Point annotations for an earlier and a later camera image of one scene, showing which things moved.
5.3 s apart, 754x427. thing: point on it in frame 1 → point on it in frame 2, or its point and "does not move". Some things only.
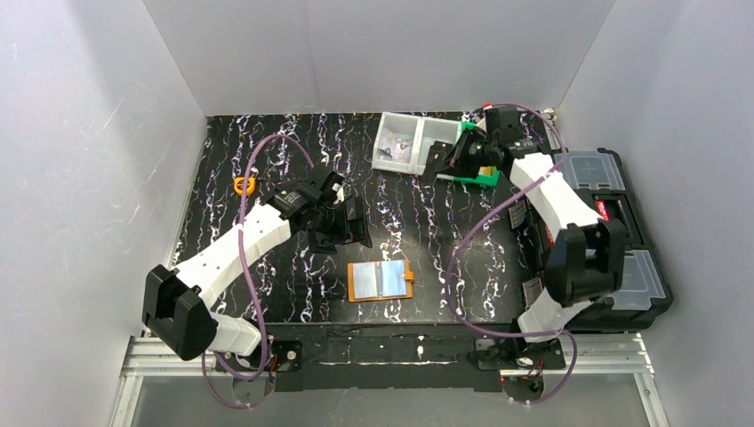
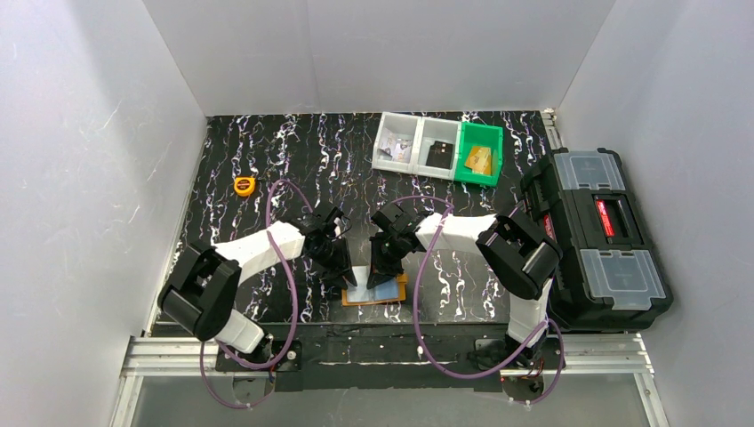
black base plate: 454,357 does not move
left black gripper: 340,221 → 332,255
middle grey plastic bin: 429,131 does not move
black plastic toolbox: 599,180 does not move
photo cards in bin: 399,149 does not move
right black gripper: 454,157 → 385,254
